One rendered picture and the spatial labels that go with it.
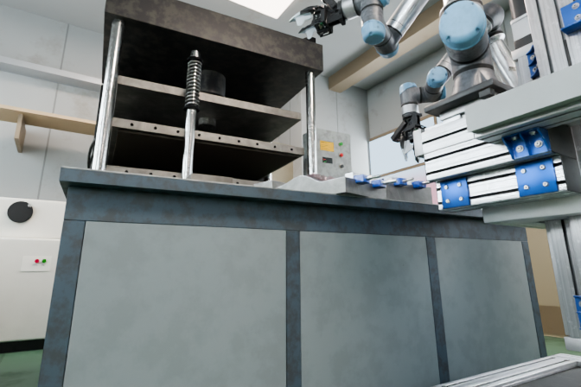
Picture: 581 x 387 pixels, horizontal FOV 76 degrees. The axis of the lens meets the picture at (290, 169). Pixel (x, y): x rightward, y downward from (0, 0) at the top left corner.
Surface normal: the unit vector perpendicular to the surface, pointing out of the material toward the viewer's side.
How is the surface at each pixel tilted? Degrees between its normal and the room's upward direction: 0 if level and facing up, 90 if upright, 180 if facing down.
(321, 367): 90
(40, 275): 90
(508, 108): 90
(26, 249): 90
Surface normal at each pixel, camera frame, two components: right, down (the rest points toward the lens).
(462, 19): -0.53, -0.09
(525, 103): -0.85, -0.14
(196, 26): 0.46, -0.24
